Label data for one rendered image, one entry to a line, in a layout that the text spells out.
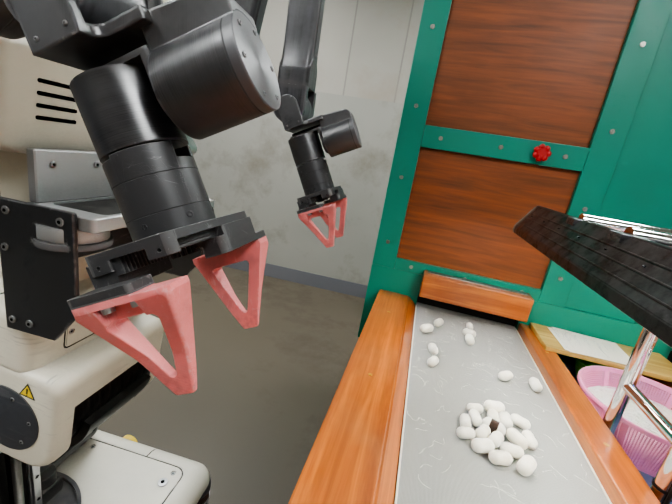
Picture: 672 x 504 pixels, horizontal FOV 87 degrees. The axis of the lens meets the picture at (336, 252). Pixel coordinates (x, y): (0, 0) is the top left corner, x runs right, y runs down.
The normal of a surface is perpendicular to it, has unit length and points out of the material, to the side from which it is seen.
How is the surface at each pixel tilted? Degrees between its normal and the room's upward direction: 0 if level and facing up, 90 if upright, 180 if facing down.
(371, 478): 0
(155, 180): 76
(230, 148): 90
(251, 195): 90
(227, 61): 96
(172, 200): 71
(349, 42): 90
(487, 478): 0
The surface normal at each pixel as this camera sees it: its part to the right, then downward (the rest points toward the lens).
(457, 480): 0.16, -0.95
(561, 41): -0.25, 0.22
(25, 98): 0.94, 0.33
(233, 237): 0.94, -0.25
